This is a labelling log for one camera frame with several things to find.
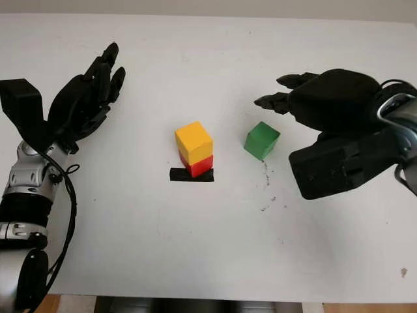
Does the black tape strip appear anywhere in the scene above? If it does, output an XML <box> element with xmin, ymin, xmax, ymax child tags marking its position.
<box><xmin>169</xmin><ymin>167</ymin><xmax>215</xmax><ymax>184</ymax></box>

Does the green wooden cube block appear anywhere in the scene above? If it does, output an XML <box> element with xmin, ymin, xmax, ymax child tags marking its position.
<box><xmin>244</xmin><ymin>121</ymin><xmax>281</xmax><ymax>160</ymax></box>

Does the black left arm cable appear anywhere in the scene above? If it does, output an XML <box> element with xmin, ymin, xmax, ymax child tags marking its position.
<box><xmin>40</xmin><ymin>151</ymin><xmax>81</xmax><ymax>284</ymax></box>

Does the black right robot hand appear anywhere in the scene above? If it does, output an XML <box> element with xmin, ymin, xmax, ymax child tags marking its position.
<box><xmin>253</xmin><ymin>68</ymin><xmax>390</xmax><ymax>134</ymax></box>

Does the yellow wooden cube block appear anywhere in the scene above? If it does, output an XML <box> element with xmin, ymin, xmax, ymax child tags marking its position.
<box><xmin>174</xmin><ymin>121</ymin><xmax>214</xmax><ymax>164</ymax></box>

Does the red wooden cube block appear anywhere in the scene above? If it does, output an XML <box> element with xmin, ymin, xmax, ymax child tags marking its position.
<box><xmin>180</xmin><ymin>153</ymin><xmax>214</xmax><ymax>179</ymax></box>

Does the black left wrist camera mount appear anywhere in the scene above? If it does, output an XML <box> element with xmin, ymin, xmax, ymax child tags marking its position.
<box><xmin>0</xmin><ymin>78</ymin><xmax>63</xmax><ymax>154</ymax></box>

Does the grey robot torso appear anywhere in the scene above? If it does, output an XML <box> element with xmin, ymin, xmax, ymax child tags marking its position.
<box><xmin>94</xmin><ymin>295</ymin><xmax>304</xmax><ymax>313</ymax></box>

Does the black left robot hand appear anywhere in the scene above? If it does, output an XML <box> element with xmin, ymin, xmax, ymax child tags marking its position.
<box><xmin>47</xmin><ymin>42</ymin><xmax>127</xmax><ymax>154</ymax></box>

